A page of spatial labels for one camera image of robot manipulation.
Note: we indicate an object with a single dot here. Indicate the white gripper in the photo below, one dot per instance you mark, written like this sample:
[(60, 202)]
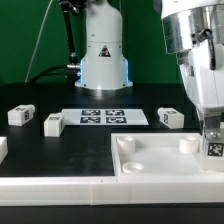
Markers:
[(205, 87)]

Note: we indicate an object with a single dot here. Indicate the white square tabletop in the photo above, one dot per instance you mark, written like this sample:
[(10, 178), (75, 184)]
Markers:
[(162, 154)]

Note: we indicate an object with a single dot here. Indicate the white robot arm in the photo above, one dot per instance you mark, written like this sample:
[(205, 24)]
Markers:
[(194, 33)]

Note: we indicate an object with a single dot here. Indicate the white sheet with AprilTags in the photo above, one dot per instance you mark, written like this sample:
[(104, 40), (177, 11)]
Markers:
[(104, 117)]

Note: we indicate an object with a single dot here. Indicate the white obstacle fence wall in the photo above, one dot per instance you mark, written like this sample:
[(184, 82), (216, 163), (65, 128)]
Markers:
[(129, 189)]

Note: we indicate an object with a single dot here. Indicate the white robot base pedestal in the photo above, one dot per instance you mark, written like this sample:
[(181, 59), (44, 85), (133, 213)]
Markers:
[(103, 68)]

